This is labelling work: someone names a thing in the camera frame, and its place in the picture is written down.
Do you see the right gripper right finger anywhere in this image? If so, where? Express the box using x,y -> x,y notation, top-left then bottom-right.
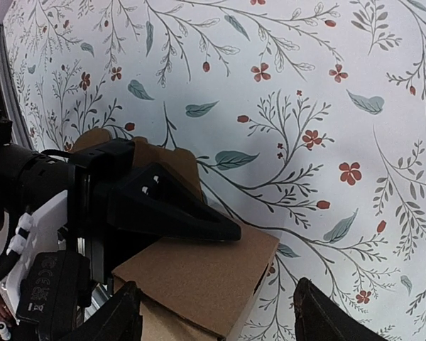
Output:
293,277 -> 383,341

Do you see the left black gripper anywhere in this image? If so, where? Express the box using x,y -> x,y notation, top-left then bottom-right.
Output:
67,138 -> 241,284

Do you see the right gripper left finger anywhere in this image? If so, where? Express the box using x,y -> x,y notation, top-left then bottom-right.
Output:
62,281 -> 143,341

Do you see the brown cardboard box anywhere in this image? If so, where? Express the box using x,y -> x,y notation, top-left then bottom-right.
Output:
72,128 -> 278,340

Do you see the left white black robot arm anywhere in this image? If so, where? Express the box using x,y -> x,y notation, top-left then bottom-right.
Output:
0,91 -> 241,283

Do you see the floral patterned table mat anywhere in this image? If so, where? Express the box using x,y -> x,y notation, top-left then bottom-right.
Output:
3,1 -> 426,340

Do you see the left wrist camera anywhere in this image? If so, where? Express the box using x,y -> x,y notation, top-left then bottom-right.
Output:
0,190 -> 93,338

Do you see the aluminium front rail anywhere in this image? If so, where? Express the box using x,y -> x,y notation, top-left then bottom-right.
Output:
0,24 -> 33,149

